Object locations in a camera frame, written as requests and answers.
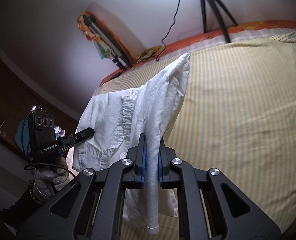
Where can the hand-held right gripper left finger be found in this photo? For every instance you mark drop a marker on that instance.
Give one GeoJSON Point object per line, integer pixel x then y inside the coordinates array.
{"type": "Point", "coordinates": [141, 160]}

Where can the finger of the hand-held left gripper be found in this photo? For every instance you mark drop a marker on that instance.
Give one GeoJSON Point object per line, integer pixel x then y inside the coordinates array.
{"type": "Point", "coordinates": [84, 133]}

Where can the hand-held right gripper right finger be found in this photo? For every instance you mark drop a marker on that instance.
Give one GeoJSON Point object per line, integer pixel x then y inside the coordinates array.
{"type": "Point", "coordinates": [163, 165]}

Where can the white button shirt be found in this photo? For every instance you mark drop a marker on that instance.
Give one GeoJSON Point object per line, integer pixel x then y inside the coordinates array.
{"type": "Point", "coordinates": [107, 120]}

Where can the person's left forearm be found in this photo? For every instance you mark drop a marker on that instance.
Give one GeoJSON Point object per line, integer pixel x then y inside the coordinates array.
{"type": "Point", "coordinates": [20, 202]}

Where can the person's left hand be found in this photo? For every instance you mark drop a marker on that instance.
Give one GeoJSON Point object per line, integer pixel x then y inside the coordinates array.
{"type": "Point", "coordinates": [50, 180]}

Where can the white clip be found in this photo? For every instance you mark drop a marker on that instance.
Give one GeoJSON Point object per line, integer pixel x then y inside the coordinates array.
{"type": "Point", "coordinates": [59, 131]}

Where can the teal board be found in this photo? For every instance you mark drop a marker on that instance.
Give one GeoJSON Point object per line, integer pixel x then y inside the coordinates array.
{"type": "Point", "coordinates": [21, 137]}

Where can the brown wooden wardrobe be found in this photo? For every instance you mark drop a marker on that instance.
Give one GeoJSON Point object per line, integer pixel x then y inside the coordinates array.
{"type": "Point", "coordinates": [12, 92]}

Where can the folded silver black tripod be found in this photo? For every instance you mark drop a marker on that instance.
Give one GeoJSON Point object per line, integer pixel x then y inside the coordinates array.
{"type": "Point", "coordinates": [105, 41]}

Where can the yellow striped bed sheet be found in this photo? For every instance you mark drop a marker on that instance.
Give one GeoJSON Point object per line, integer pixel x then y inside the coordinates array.
{"type": "Point", "coordinates": [238, 105]}

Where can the colourful printed cloth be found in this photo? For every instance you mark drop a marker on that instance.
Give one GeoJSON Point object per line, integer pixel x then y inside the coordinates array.
{"type": "Point", "coordinates": [87, 31]}

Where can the orange mattress sheet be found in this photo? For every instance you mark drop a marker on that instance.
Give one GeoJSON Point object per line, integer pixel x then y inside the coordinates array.
{"type": "Point", "coordinates": [193, 40]}

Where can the pale textured bedspread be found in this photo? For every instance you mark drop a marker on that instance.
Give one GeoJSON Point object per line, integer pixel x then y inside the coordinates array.
{"type": "Point", "coordinates": [250, 34]}

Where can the black tripod stand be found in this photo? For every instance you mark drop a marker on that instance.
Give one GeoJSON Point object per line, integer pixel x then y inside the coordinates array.
{"type": "Point", "coordinates": [204, 10]}

